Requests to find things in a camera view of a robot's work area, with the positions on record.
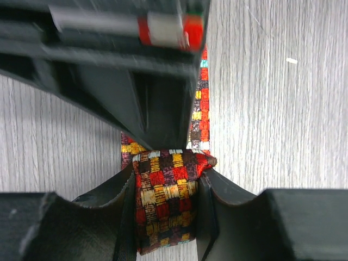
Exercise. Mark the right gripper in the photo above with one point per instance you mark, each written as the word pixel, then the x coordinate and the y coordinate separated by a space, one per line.
pixel 97 44

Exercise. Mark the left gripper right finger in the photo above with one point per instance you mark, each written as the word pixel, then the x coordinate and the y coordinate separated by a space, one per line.
pixel 278 224

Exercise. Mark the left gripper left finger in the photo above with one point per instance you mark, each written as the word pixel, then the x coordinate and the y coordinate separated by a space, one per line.
pixel 97 225

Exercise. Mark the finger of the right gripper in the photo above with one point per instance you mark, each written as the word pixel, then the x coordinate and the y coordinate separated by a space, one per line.
pixel 153 108

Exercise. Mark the multicoloured plaid tie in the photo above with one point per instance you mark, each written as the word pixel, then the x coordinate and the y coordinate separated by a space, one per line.
pixel 166 181

